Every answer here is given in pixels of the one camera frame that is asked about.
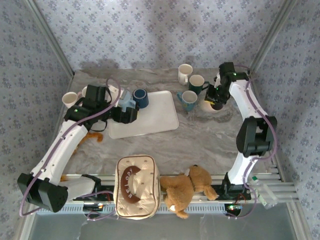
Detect teal blue mug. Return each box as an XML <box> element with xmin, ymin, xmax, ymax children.
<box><xmin>176</xmin><ymin>89</ymin><xmax>199</xmax><ymax>113</ymax></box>

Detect dark green mug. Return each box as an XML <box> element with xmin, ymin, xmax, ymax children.
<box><xmin>187</xmin><ymin>74</ymin><xmax>210</xmax><ymax>96</ymax></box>

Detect pale grey-blue mug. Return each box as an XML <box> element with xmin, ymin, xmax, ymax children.
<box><xmin>117</xmin><ymin>89</ymin><xmax>138</xmax><ymax>111</ymax></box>

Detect white mug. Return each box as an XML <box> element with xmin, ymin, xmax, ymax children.
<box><xmin>177</xmin><ymin>63</ymin><xmax>193</xmax><ymax>85</ymax></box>

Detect dark navy blue mug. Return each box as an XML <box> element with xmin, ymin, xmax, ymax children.
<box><xmin>132</xmin><ymin>88</ymin><xmax>150</xmax><ymax>110</ymax></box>

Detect small orange-brown plush toy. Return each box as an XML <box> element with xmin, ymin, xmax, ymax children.
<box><xmin>72</xmin><ymin>131</ymin><xmax>105</xmax><ymax>157</ymax></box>

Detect white plastic tray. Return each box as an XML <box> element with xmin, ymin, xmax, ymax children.
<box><xmin>107</xmin><ymin>90</ymin><xmax>180</xmax><ymax>140</ymax></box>

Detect large brown teddy bear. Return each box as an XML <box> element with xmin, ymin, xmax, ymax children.
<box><xmin>159</xmin><ymin>164</ymin><xmax>220</xmax><ymax>220</ymax></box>

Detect beige quilted tissue box cover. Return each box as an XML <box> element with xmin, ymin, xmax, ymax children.
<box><xmin>112</xmin><ymin>154</ymin><xmax>161</xmax><ymax>221</ymax></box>

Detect clear plastic packet green label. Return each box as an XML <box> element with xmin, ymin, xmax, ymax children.
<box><xmin>249</xmin><ymin>174</ymin><xmax>279</xmax><ymax>210</ymax></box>

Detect small circuit board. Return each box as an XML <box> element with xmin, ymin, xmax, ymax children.
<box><xmin>83</xmin><ymin>202</ymin><xmax>105</xmax><ymax>211</ymax></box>
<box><xmin>224</xmin><ymin>203</ymin><xmax>244</xmax><ymax>212</ymax></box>

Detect aluminium profile bars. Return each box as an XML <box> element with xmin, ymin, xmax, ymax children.
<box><xmin>249</xmin><ymin>163</ymin><xmax>301</xmax><ymax>202</ymax></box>

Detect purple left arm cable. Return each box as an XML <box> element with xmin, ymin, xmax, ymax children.
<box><xmin>18</xmin><ymin>77</ymin><xmax>121</xmax><ymax>218</ymax></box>

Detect aluminium frame post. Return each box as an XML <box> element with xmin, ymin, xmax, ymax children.
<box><xmin>247</xmin><ymin>0</ymin><xmax>300</xmax><ymax>76</ymax></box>
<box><xmin>24</xmin><ymin>0</ymin><xmax>76</xmax><ymax>79</ymax></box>

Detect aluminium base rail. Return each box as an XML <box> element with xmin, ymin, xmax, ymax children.
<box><xmin>61</xmin><ymin>173</ymin><xmax>252</xmax><ymax>202</ymax></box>

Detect grey slotted cable duct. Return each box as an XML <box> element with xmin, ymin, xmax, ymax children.
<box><xmin>32</xmin><ymin>201</ymin><xmax>242</xmax><ymax>216</ymax></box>

